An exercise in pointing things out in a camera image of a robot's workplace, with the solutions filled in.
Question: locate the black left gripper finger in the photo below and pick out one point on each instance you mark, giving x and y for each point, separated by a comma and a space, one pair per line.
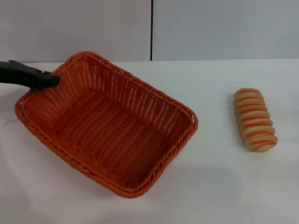
35, 69
39, 81

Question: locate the orange woven plastic basket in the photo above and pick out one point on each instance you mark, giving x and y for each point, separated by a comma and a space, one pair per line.
109, 137

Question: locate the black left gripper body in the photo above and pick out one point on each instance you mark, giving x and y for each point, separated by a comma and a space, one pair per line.
7, 72

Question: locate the striped orange cream bread roll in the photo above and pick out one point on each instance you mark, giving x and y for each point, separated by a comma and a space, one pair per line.
254, 121

